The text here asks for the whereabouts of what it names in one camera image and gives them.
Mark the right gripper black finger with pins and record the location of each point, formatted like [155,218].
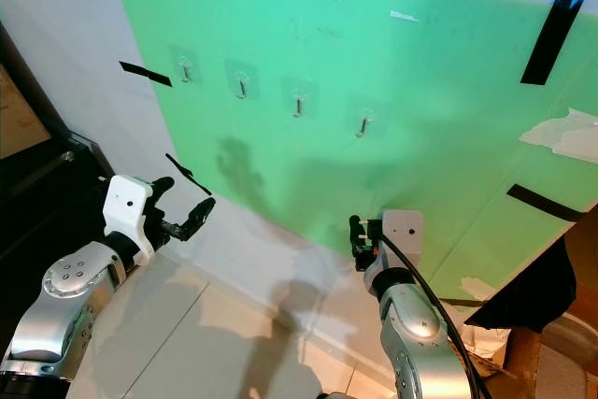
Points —
[355,235]

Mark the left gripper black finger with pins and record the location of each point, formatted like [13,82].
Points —
[163,186]
[201,217]

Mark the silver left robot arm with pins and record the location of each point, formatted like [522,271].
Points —
[70,298]

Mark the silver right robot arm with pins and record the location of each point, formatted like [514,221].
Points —
[417,326]

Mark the metal hook on clear pad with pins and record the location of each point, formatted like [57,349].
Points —
[363,123]
[241,87]
[185,68]
[298,104]

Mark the thin black tape strip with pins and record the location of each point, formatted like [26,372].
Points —
[192,178]

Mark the black cabinet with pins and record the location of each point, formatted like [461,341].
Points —
[47,203]

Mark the brown paper sign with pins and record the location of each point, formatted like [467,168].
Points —
[19,119]

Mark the green backdrop sheet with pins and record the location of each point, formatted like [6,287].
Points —
[411,63]

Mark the brown cardboard box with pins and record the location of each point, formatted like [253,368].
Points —
[547,366]

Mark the small white tape strip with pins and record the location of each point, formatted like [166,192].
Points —
[404,16]

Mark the long wide black tape strip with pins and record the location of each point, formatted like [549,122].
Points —
[559,16]

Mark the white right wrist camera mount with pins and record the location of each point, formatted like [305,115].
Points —
[403,231]

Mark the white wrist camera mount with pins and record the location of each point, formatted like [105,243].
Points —
[403,231]
[127,207]

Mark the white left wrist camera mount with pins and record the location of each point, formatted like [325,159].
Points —
[127,207]

